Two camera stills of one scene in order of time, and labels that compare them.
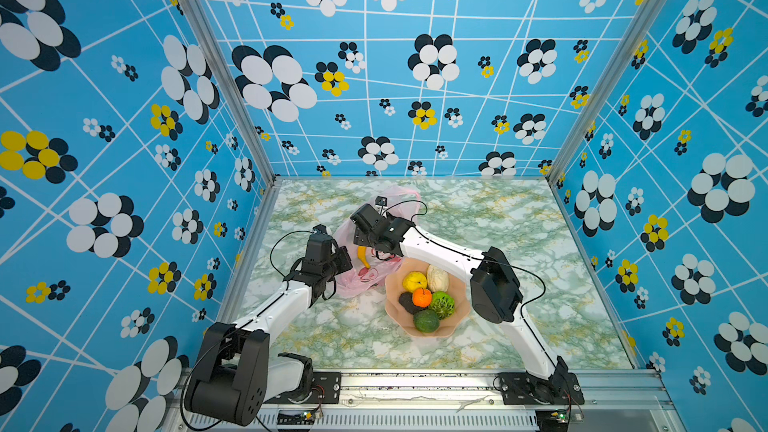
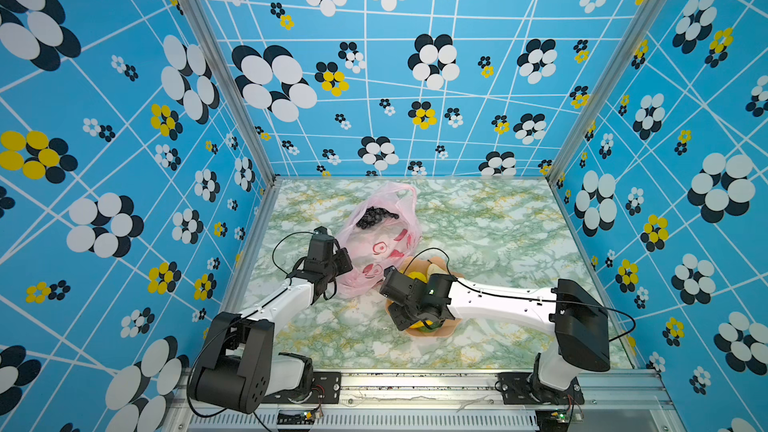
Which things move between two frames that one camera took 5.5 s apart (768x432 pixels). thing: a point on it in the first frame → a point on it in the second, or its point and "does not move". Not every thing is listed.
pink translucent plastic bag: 369,270 does not move
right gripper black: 359,238 → 396,319
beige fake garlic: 437,278 does not move
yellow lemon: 414,280 does not move
